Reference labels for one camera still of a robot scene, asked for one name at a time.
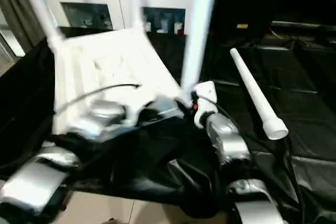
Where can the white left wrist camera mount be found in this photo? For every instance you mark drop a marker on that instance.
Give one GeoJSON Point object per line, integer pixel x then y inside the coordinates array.
{"type": "Point", "coordinates": [134, 111]}

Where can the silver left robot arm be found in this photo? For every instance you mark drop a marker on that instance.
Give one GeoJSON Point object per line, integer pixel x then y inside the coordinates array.
{"type": "Point", "coordinates": [102, 116]}

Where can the white plastic table top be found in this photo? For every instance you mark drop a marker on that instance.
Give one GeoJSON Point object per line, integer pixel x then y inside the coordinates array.
{"type": "Point", "coordinates": [110, 58]}

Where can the grey curtain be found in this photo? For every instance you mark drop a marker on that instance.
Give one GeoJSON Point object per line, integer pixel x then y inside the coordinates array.
{"type": "Point", "coordinates": [18, 11]}

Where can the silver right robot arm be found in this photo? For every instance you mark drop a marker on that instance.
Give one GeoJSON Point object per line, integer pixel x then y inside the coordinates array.
{"type": "Point", "coordinates": [228, 140]}

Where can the white plastic table leg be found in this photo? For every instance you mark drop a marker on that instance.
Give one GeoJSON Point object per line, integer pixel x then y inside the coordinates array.
{"type": "Point", "coordinates": [42, 9]}
{"type": "Point", "coordinates": [199, 30]}
{"type": "Point", "coordinates": [137, 3]}
{"type": "Point", "coordinates": [252, 90]}

